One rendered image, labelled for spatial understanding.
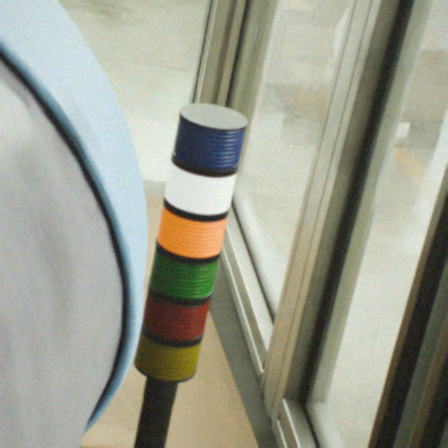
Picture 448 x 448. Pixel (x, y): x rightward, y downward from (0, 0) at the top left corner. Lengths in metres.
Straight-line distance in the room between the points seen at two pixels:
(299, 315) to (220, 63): 0.63
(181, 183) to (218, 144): 0.04
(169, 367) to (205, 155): 0.16
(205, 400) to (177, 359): 0.41
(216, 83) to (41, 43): 1.59
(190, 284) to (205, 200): 0.06
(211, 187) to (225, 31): 0.94
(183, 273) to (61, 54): 0.66
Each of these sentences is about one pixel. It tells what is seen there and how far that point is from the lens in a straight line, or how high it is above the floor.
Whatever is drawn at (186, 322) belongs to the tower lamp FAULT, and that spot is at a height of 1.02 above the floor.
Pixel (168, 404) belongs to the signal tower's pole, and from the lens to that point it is 0.88.
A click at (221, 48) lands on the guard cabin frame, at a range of 1.73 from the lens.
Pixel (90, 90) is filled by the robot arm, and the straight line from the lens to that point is 0.16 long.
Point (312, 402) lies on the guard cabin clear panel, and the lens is 1.19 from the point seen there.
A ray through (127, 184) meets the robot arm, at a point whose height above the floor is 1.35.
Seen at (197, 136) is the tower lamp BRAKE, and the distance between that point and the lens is 0.78.
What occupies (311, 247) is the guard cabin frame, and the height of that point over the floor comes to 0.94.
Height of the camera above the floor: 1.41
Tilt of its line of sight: 24 degrees down
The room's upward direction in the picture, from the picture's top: 11 degrees clockwise
